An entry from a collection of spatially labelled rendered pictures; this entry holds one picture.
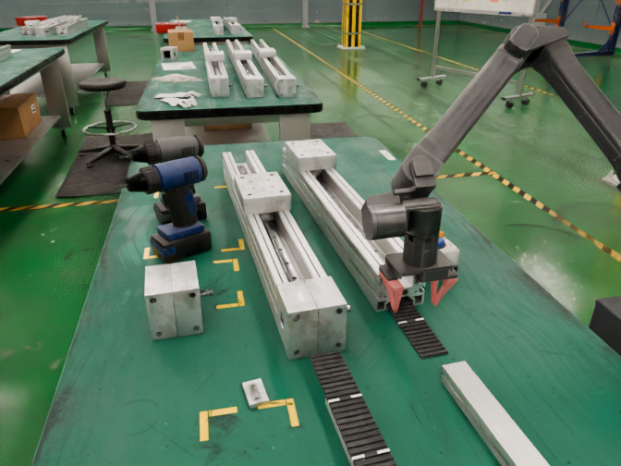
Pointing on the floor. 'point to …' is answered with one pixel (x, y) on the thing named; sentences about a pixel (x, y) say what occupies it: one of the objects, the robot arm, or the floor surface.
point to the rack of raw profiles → (593, 28)
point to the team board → (488, 14)
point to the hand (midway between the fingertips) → (414, 303)
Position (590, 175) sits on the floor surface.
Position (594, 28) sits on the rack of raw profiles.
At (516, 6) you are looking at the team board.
